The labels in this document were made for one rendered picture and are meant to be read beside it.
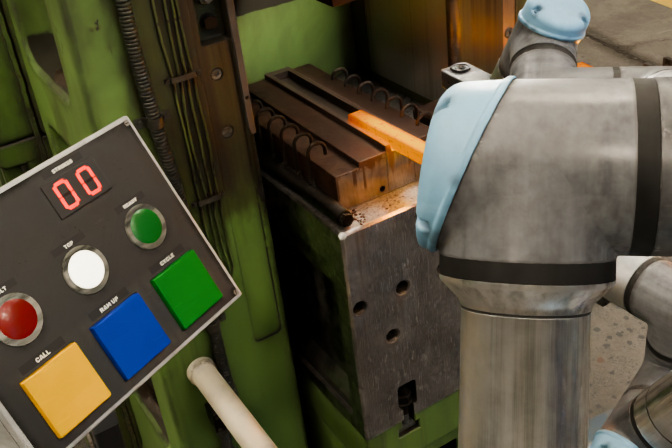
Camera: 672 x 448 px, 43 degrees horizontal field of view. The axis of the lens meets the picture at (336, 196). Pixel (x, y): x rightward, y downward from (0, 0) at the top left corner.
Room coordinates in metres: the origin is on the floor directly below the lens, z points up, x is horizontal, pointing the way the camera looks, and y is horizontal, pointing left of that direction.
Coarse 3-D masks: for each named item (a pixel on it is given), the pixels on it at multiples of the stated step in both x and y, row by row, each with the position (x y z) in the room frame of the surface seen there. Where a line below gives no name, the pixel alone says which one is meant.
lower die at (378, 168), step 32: (256, 96) 1.51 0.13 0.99; (288, 96) 1.49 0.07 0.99; (352, 96) 1.45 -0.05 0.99; (256, 128) 1.42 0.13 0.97; (288, 128) 1.37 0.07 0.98; (320, 128) 1.33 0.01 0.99; (352, 128) 1.30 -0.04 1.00; (416, 128) 1.28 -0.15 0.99; (288, 160) 1.31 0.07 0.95; (320, 160) 1.23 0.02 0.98; (352, 160) 1.21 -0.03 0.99; (384, 160) 1.22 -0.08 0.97; (352, 192) 1.18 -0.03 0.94; (384, 192) 1.21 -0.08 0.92
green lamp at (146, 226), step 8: (136, 216) 0.91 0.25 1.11; (144, 216) 0.92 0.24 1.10; (152, 216) 0.92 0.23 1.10; (136, 224) 0.90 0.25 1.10; (144, 224) 0.91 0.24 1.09; (152, 224) 0.92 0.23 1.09; (160, 224) 0.92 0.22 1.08; (136, 232) 0.90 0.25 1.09; (144, 232) 0.90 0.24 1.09; (152, 232) 0.91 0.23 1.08; (160, 232) 0.92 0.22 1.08; (144, 240) 0.90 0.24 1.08; (152, 240) 0.90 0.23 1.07
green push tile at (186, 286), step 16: (192, 256) 0.91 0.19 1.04; (160, 272) 0.88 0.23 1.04; (176, 272) 0.88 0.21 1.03; (192, 272) 0.90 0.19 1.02; (160, 288) 0.86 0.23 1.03; (176, 288) 0.87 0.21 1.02; (192, 288) 0.88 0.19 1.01; (208, 288) 0.89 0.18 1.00; (176, 304) 0.86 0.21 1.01; (192, 304) 0.87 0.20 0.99; (208, 304) 0.88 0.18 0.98; (176, 320) 0.85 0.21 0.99; (192, 320) 0.85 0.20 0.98
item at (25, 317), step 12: (12, 300) 0.76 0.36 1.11; (24, 300) 0.77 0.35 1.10; (0, 312) 0.75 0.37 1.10; (12, 312) 0.75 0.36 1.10; (24, 312) 0.76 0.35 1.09; (0, 324) 0.74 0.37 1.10; (12, 324) 0.74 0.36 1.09; (24, 324) 0.75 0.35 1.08; (36, 324) 0.76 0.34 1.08; (12, 336) 0.73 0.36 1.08; (24, 336) 0.74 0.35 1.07
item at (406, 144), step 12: (360, 120) 1.30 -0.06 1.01; (372, 120) 1.30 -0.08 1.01; (372, 132) 1.27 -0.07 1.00; (384, 132) 1.24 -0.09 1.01; (396, 132) 1.24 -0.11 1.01; (396, 144) 1.21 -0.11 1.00; (408, 144) 1.18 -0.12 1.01; (420, 144) 1.18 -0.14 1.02; (408, 156) 1.18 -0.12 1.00; (420, 156) 1.15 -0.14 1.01
